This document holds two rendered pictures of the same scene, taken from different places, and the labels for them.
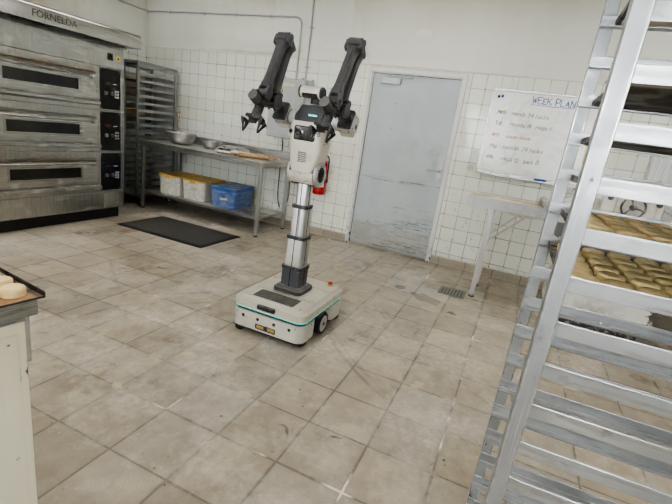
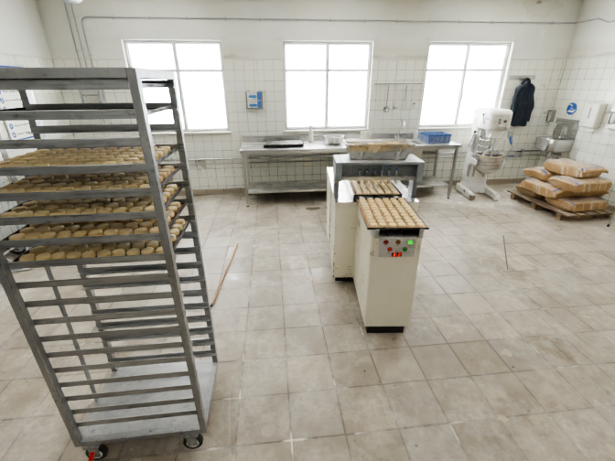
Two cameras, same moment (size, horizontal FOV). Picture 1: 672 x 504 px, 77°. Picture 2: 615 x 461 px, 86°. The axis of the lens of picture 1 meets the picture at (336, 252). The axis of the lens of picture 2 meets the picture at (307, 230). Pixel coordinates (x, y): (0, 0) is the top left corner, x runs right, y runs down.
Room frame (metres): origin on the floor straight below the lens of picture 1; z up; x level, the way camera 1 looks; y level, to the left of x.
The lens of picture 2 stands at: (2.43, -0.62, 1.77)
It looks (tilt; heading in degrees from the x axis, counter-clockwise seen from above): 24 degrees down; 152
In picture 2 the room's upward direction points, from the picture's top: straight up
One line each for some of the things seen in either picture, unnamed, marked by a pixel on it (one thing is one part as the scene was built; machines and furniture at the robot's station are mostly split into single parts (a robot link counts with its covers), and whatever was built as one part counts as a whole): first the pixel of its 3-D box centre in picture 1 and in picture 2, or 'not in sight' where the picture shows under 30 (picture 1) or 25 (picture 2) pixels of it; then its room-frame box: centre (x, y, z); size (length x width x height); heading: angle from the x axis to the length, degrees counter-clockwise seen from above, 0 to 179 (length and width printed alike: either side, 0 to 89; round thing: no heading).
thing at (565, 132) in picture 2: not in sight; (557, 136); (-0.65, 5.69, 0.93); 0.99 x 0.38 x 1.09; 158
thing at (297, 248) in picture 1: (295, 263); not in sight; (2.75, 0.26, 0.45); 0.13 x 0.13 x 0.40; 68
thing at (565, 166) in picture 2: not in sight; (572, 167); (0.00, 5.00, 0.62); 0.72 x 0.42 x 0.17; 165
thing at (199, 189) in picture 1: (204, 188); not in sight; (5.55, 1.84, 0.36); 0.47 x 0.38 x 0.26; 158
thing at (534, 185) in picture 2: not in sight; (548, 187); (-0.14, 4.80, 0.32); 0.72 x 0.42 x 0.17; 163
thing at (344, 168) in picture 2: not in sight; (374, 177); (0.19, 1.23, 1.01); 0.72 x 0.33 x 0.34; 62
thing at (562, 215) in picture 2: not in sight; (556, 203); (-0.06, 5.00, 0.06); 1.20 x 0.80 x 0.11; 161
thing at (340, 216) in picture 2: not in sight; (362, 219); (-0.23, 1.44, 0.42); 1.28 x 0.72 x 0.84; 152
